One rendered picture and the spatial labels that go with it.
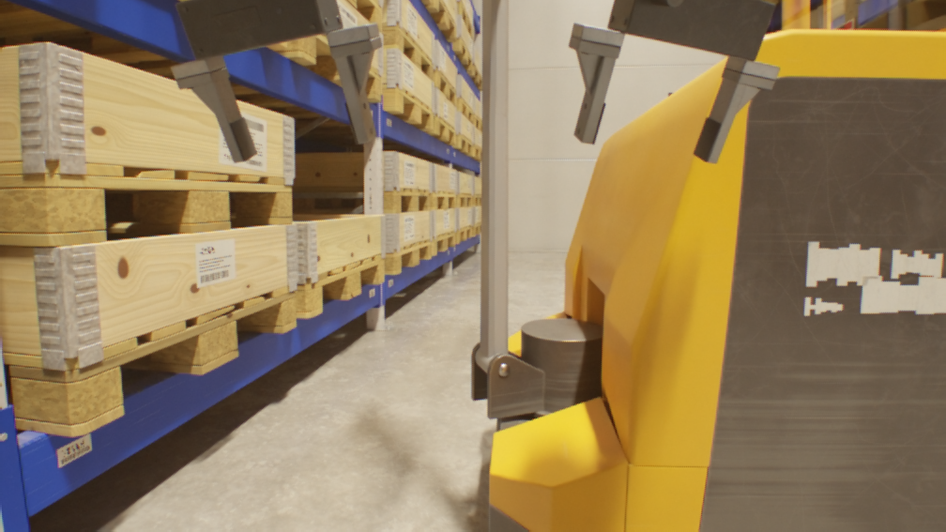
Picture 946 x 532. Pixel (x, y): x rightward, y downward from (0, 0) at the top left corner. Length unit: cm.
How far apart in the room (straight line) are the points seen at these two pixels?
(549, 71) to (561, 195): 164
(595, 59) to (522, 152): 615
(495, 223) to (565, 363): 29
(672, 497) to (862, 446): 23
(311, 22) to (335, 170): 238
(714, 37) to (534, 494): 55
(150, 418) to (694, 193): 120
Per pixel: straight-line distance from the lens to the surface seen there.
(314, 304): 182
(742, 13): 50
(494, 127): 88
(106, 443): 127
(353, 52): 46
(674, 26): 47
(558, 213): 657
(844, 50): 69
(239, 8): 49
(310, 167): 289
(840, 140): 67
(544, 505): 68
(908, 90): 72
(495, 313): 89
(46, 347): 110
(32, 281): 110
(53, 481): 121
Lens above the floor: 70
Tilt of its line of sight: 4 degrees down
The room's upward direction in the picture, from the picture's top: straight up
